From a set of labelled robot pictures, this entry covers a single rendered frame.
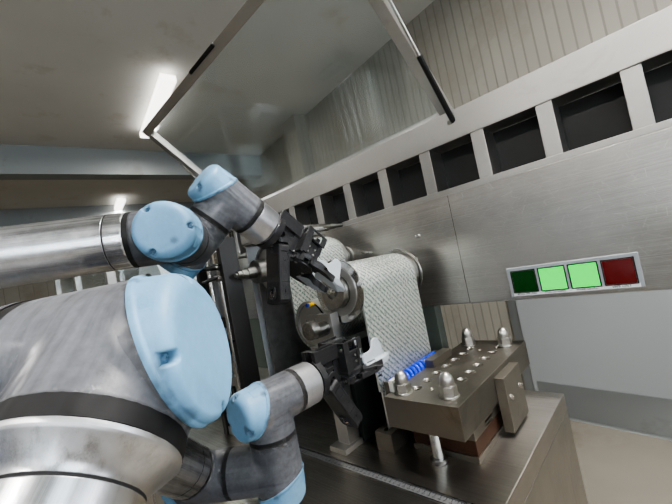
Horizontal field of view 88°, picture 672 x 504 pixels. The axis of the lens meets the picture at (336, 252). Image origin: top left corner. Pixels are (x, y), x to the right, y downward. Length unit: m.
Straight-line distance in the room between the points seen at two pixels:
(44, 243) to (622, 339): 2.66
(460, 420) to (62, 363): 0.59
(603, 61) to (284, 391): 0.88
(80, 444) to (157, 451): 0.04
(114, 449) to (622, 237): 0.88
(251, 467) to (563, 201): 0.81
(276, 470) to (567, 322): 2.36
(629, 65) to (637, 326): 1.91
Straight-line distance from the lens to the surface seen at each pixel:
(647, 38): 0.97
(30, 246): 0.54
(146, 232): 0.48
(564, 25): 2.87
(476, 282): 1.00
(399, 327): 0.88
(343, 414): 0.73
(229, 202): 0.62
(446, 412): 0.70
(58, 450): 0.25
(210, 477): 0.65
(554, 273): 0.93
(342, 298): 0.78
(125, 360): 0.26
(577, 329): 2.75
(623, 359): 2.74
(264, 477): 0.63
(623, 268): 0.92
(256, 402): 0.57
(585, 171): 0.92
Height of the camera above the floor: 1.31
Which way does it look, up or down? 2 degrees up
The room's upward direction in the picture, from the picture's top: 11 degrees counter-clockwise
